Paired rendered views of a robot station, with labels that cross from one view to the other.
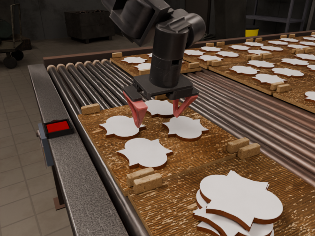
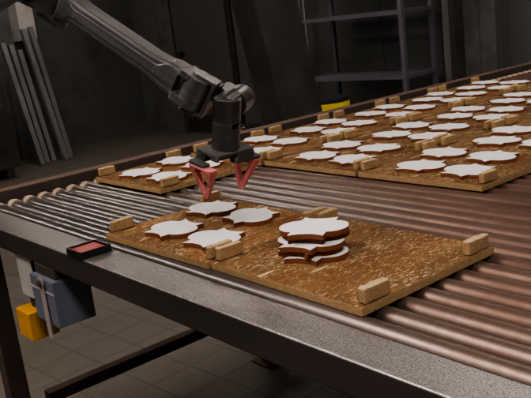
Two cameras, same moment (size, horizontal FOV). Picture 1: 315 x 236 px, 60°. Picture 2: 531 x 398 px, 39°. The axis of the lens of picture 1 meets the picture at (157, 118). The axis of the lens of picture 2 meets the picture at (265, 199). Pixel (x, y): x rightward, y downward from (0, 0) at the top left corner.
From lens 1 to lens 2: 1.03 m
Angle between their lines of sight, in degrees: 16
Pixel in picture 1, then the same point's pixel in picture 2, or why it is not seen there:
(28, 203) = not seen: outside the picture
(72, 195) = (152, 280)
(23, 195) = not seen: outside the picture
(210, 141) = (284, 220)
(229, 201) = (305, 229)
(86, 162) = (148, 264)
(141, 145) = (207, 234)
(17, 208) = not seen: outside the picture
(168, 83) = (231, 147)
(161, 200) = (246, 259)
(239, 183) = (313, 221)
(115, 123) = (163, 227)
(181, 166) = (257, 241)
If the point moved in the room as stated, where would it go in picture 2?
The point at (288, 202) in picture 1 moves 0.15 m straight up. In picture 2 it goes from (363, 238) to (357, 165)
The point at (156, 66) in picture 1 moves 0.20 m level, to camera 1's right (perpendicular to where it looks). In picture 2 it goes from (218, 133) to (315, 118)
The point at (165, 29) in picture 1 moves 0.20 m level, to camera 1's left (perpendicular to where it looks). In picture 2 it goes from (223, 99) to (119, 114)
